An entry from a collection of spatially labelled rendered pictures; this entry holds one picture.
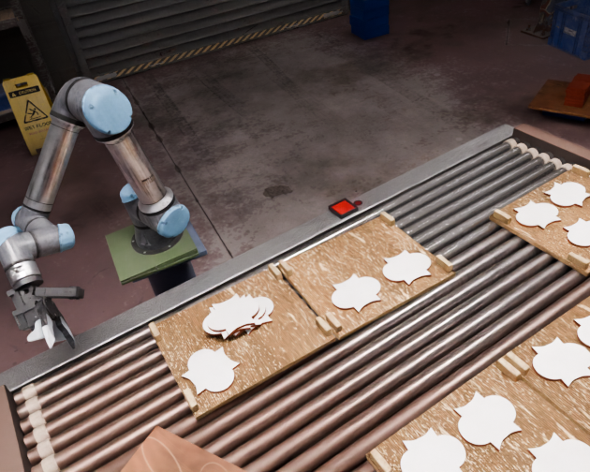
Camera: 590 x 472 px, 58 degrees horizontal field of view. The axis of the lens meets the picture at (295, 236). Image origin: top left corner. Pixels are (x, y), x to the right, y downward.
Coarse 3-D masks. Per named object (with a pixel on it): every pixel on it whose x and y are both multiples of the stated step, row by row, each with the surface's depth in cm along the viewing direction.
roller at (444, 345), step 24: (552, 264) 155; (528, 288) 148; (480, 312) 144; (504, 312) 145; (456, 336) 139; (408, 360) 135; (432, 360) 135; (384, 384) 130; (336, 408) 126; (360, 408) 127; (312, 432) 122; (264, 456) 119; (288, 456) 120
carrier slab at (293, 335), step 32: (256, 288) 158; (288, 288) 157; (192, 320) 151; (288, 320) 147; (192, 352) 142; (224, 352) 141; (256, 352) 140; (288, 352) 139; (192, 384) 134; (256, 384) 133
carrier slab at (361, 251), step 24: (336, 240) 171; (360, 240) 170; (384, 240) 169; (408, 240) 167; (288, 264) 165; (312, 264) 164; (336, 264) 162; (360, 264) 161; (384, 264) 160; (432, 264) 158; (312, 288) 156; (384, 288) 152; (408, 288) 151; (432, 288) 152; (336, 312) 147; (360, 312) 146; (384, 312) 146; (336, 336) 142
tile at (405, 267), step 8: (400, 256) 161; (408, 256) 160; (416, 256) 160; (424, 256) 159; (392, 264) 158; (400, 264) 158; (408, 264) 157; (416, 264) 157; (424, 264) 157; (384, 272) 156; (392, 272) 156; (400, 272) 155; (408, 272) 155; (416, 272) 155; (424, 272) 154; (392, 280) 153; (400, 280) 153; (408, 280) 152
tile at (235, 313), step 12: (228, 300) 150; (240, 300) 150; (252, 300) 149; (216, 312) 147; (228, 312) 147; (240, 312) 146; (252, 312) 146; (216, 324) 144; (228, 324) 143; (240, 324) 143; (252, 324) 143
